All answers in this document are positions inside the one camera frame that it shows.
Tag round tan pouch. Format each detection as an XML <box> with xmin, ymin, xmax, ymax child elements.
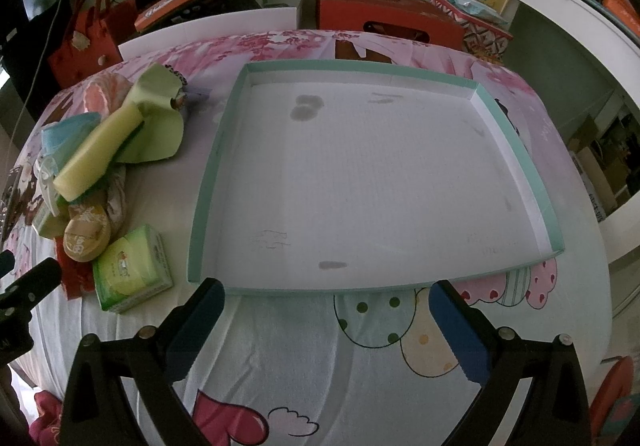
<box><xmin>63</xmin><ymin>206</ymin><xmax>111</xmax><ymax>263</ymax></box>

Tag light blue face mask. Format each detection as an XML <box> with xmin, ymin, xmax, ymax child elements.
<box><xmin>41</xmin><ymin>112</ymin><xmax>102</xmax><ymax>175</ymax></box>

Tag yellow sponge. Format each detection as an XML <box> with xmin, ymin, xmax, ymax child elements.
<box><xmin>53</xmin><ymin>102</ymin><xmax>143</xmax><ymax>202</ymax></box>

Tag light green cloth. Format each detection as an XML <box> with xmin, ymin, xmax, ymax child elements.
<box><xmin>115</xmin><ymin>62</ymin><xmax>186</xmax><ymax>164</ymax></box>

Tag pink white fuzzy cloth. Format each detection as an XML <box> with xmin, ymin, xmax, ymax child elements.
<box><xmin>82</xmin><ymin>72</ymin><xmax>132</xmax><ymax>118</ymax></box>

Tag pink cream scrunchie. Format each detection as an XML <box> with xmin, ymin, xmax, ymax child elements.
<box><xmin>105</xmin><ymin>166</ymin><xmax>127</xmax><ymax>237</ymax></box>

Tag purple cartoon tissue pack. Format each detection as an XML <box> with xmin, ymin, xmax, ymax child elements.
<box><xmin>170</xmin><ymin>88</ymin><xmax>209</xmax><ymax>114</ymax></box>

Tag pink cartoon print bedsheet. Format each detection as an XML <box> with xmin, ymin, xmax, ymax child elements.
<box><xmin>0</xmin><ymin>29</ymin><xmax>614</xmax><ymax>446</ymax></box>

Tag white tray with teal rim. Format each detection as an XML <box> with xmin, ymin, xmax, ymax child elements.
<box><xmin>186</xmin><ymin>60</ymin><xmax>565</xmax><ymax>294</ymax></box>

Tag red gift bag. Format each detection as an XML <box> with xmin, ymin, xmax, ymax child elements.
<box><xmin>48</xmin><ymin>0</ymin><xmax>138</xmax><ymax>90</ymax></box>

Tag white foam board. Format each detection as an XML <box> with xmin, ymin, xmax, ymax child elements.
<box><xmin>118</xmin><ymin>7</ymin><xmax>300</xmax><ymax>60</ymax></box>

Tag red white patterned box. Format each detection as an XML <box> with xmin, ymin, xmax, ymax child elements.
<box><xmin>430</xmin><ymin>0</ymin><xmax>513</xmax><ymax>62</ymax></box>

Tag orange black box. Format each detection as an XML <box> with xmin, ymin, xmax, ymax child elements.
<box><xmin>134</xmin><ymin>0</ymin><xmax>262</xmax><ymax>34</ymax></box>

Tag white curved desk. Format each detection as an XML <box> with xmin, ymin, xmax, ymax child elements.
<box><xmin>518</xmin><ymin>0</ymin><xmax>639</xmax><ymax>107</ymax></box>

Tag red cardboard box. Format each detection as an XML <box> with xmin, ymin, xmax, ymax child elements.
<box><xmin>316</xmin><ymin>0</ymin><xmax>464</xmax><ymax>50</ymax></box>

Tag blue wet wipes pack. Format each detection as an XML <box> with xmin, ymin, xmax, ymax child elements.
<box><xmin>448</xmin><ymin>0</ymin><xmax>508</xmax><ymax>24</ymax></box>

